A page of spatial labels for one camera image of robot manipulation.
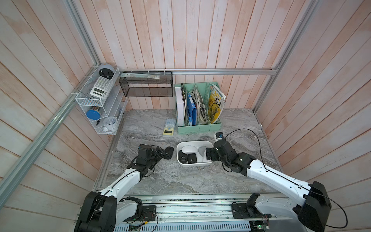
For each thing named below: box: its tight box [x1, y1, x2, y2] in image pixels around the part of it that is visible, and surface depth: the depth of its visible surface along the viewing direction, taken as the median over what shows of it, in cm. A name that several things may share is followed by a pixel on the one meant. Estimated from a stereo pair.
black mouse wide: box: [187, 153, 198, 164], surface depth 92 cm
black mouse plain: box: [163, 146, 174, 160], surface depth 97 cm
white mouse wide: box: [181, 145, 199, 155], surface depth 97 cm
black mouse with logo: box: [178, 149, 188, 164], surface depth 93 cm
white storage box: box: [176, 140, 214, 167], surface depth 95 cm
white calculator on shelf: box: [89, 75, 114, 99], surface depth 79 cm
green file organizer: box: [173, 81, 222, 135], surface depth 103 cm
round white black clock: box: [98, 63, 115, 80], surface depth 83 cm
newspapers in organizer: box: [188, 85, 207, 126], surface depth 100 cm
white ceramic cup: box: [102, 116, 118, 133], surface depth 92 cm
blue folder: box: [186, 92, 197, 127], surface depth 100 cm
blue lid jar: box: [85, 109, 101, 120], surface depth 78 cm
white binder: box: [174, 86, 185, 127], surface depth 97 cm
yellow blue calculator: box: [162, 118, 177, 136], surface depth 110 cm
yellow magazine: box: [207, 83, 227, 125], surface depth 103 cm
